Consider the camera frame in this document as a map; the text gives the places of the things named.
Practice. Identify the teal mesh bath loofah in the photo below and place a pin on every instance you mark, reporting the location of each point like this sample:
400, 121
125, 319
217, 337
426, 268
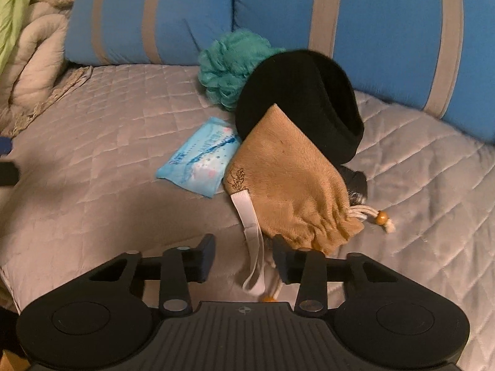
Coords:
228, 65

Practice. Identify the light blue tissue pack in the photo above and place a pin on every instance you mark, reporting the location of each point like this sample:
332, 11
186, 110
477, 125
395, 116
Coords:
197, 158

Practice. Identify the light green cloth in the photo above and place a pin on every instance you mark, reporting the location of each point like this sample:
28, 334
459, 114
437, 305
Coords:
9, 15

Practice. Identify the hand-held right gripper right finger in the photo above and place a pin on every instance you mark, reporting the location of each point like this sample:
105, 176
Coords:
284, 259

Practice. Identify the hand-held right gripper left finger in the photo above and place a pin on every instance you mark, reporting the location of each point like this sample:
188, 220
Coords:
207, 257

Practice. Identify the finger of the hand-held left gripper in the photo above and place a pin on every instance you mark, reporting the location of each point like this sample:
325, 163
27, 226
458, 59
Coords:
4, 146
8, 174

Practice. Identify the blue grey-striped pillow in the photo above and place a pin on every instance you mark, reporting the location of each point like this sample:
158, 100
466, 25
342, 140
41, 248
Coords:
127, 11
379, 31

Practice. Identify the black knit hat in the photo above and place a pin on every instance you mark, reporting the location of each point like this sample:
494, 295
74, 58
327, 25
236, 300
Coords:
294, 92

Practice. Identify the beige comforter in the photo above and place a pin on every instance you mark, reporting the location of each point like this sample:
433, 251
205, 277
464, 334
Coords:
31, 65

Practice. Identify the grey quilted bedspread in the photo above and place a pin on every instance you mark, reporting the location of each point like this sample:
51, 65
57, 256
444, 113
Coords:
96, 131

